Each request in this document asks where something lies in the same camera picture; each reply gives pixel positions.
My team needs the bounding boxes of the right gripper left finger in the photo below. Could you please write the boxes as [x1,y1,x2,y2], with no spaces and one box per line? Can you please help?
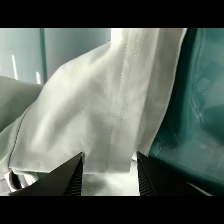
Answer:
[9,151,85,197]

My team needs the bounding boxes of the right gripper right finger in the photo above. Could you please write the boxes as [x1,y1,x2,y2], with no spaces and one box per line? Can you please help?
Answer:
[136,151,215,197]

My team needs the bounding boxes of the white shirt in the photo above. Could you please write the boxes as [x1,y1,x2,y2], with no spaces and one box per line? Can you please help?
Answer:
[0,27,189,197]

